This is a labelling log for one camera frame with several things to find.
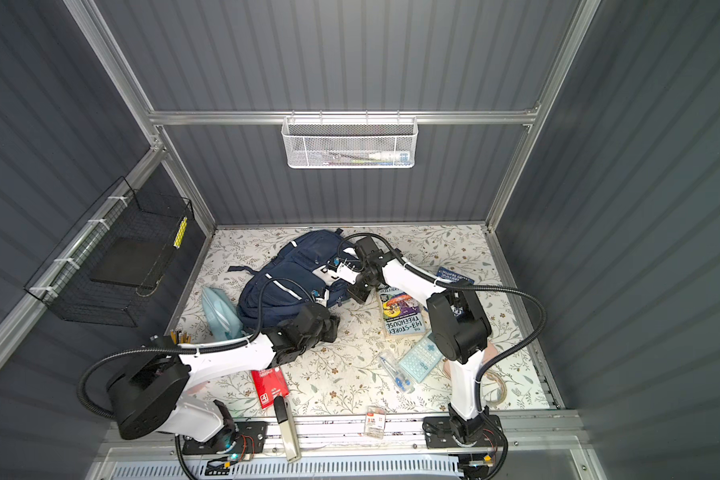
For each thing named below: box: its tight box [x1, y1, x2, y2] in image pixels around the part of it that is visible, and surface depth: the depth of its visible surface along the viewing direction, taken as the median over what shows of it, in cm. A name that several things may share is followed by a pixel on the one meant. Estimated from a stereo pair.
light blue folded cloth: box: [201, 286, 244, 342], surface depth 93 cm
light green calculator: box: [398, 334, 443, 383], surface depth 86 cm
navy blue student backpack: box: [227, 228, 352, 335], surface depth 98 cm
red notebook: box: [251, 366, 290, 409], surface depth 83 cm
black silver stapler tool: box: [273, 396, 301, 463], surface depth 74 cm
